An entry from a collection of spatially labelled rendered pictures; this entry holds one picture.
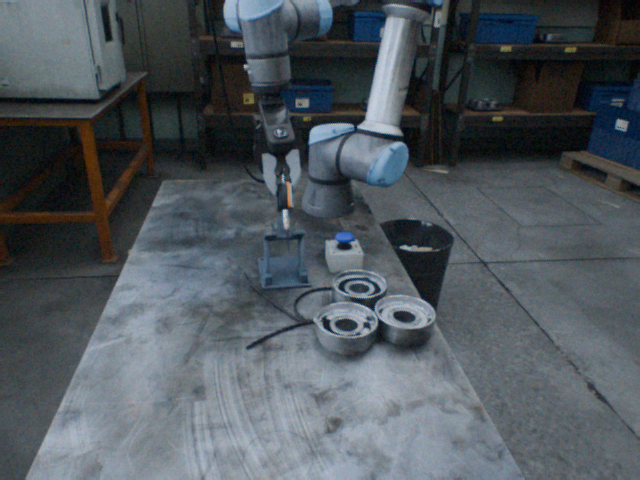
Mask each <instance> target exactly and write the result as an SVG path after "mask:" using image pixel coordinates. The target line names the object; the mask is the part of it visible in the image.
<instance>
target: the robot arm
mask: <svg viewBox="0 0 640 480"><path fill-rule="evenodd" d="M443 1H444V0H227V1H226V4H225V8H224V15H225V16H224V17H225V20H226V23H227V25H228V26H229V28H230V29H231V30H233V31H235V32H237V33H243V36H244V44H245V52H246V58H247V62H248V64H245V65H244V69H245V70H249V71H248V73H249V80H250V81H251V82H252V83H251V90H252V93H256V94H259V96H260V99H259V102H258V103H259V111H260V112H257V113H252V117H253V125H254V133H255V136H254V146H253V154H254V158H255V160H256V162H257V165H258V167H259V169H260V171H261V174H262V176H263V178H264V180H265V182H266V185H267V187H268V189H269V190H270V191H271V193H272V194H273V195H274V196H275V197H277V195H278V194H277V193H278V191H277V190H278V188H277V185H276V178H277V177H276V175H275V172H274V171H275V167H276V164H277V161H276V157H275V156H274V155H273V154H271V153H270V152H268V149H269V150H270V151H271V152H275V151H282V150H288V151H287V152H286V153H285V154H284V157H285V161H286V163H287V164H288V166H289V170H288V174H289V176H290V182H289V183H291V190H292V194H294V192H295V190H296V188H297V186H298V184H299V180H300V177H301V172H302V168H303V164H304V159H305V154H306V146H305V142H304V139H303V137H302V132H301V131H297V129H296V127H297V126H298V124H297V123H296V122H295V121H294V115H293V114H292V113H291V112H290V111H289V110H287V108H286V105H285V101H284V98H283V97H282V95H281V92H284V91H287V90H290V89H291V84H290V80H289V79H290V78H291V70H290V59H289V51H288V42H294V41H299V40H304V39H309V38H310V39H314V38H315V37H317V36H321V35H323V34H325V33H326V32H327V31H328V29H329V28H330V26H331V22H332V10H331V8H332V7H335V6H338V5H341V4H344V5H348V6H350V5H354V4H357V3H373V4H382V8H381V9H382V11H383V13H384V14H385V16H386V21H385V26H384V30H383V35H382V40H381V45H380V50H379V56H378V60H377V65H376V70H375V75H374V80H373V85H372V89H371V94H370V99H369V104H368V109H367V114H366V119H365V121H364V123H362V124H361V125H359V126H358V127H357V132H356V133H354V131H355V130H354V127H353V126H352V125H349V124H330V125H322V126H319V127H316V128H314V129H313V130H312V131H311V133H310V142H309V144H310V151H309V182H308V185H307V187H306V190H305V193H304V196H303V199H302V209H303V210H304V211H305V212H306V213H308V214H310V215H313V216H316V217H321V218H341V217H345V216H349V215H351V214H352V213H354V212H355V210H356V200H355V196H354V192H353V189H352V185H351V179H352V180H356V181H359V182H363V183H367V184H369V185H371V186H378V187H384V188H385V187H390V186H392V185H393V184H395V183H396V182H397V180H398V179H400V177H401V176H402V174H403V172H404V170H405V168H406V165H407V161H408V157H409V153H408V151H409V150H408V147H407V145H406V144H405V143H403V142H402V141H403V137H404V134H403V133H402V131H401V129H400V122H401V118H402V113H403V109H404V105H405V101H406V96H407V92H408V87H409V82H410V77H411V73H412V68H413V64H414V59H415V55H416V50H417V46H418V41H419V37H420V32H421V28H422V24H423V23H424V22H425V21H427V20H428V19H430V17H431V13H432V9H433V8H436V7H438V6H440V5H441V4H442V3H443ZM267 148H268V149H267Z"/></svg>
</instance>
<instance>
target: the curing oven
mask: <svg viewBox="0 0 640 480"><path fill-rule="evenodd" d="M119 20H120V25H121V33H122V36H120V29H119ZM121 41H122V43H123V44H125V39H124V29H123V21H122V18H121V17H120V14H118V13H117V4H116V0H0V102H3V98H2V97H18V98H76V99H90V102H91V104H98V103H99V101H98V99H99V98H101V97H102V96H103V95H105V94H106V93H107V92H109V91H110V90H111V91H112V90H113V89H114V88H121V86H120V85H122V84H123V83H125V82H126V69H125V61H124V56H123V53H122V45H121Z"/></svg>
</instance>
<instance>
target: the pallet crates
mask: <svg viewBox="0 0 640 480"><path fill-rule="evenodd" d="M633 80H634V83H633V87H632V88H631V89H632V91H631V94H630V98H629V101H603V102H598V103H599V106H598V109H597V114H596V118H595V121H594V122H593V126H591V127H592V131H591V133H589V134H591V135H590V139H589V143H588V147H587V150H581V151H580V153H578V152H566V153H563V155H562V156H561V162H560V167H559V169H561V170H563V171H566V172H568V173H570V174H572V175H574V176H577V177H579V178H581V179H583V180H585V181H588V182H589V181H590V182H592V183H594V184H596V185H599V186H601V187H603V188H605V189H608V190H610V191H612V192H615V193H617V194H620V195H622V196H624V197H626V198H628V199H631V200H633V201H635V202H637V203H639V204H640V195H638V194H636V193H634V192H631V191H629V190H628V189H629V188H630V185H631V182H632V183H634V184H637V185H639V186H640V79H633ZM612 103H622V105H621V107H617V106H613V105H611V104H612ZM582 163H583V164H588V165H590V166H592V167H595V168H597V169H600V170H602V171H604V172H607V173H608V174H607V177H606V179H605V180H603V179H601V178H598V177H596V176H594V175H591V174H589V173H584V172H582V171H580V170H581V164H582Z"/></svg>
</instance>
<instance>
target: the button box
mask: <svg viewBox="0 0 640 480"><path fill-rule="evenodd" d="M341 243H342V242H339V241H337V240H326V246H325V259H326V263H327V266H328V270H329V273H340V272H343V271H346V270H354V269H359V270H362V266H363V252H362V249H361V247H360V245H359V243H358V240H357V239H354V240H353V241H352V242H349V243H347V246H342V245H341Z"/></svg>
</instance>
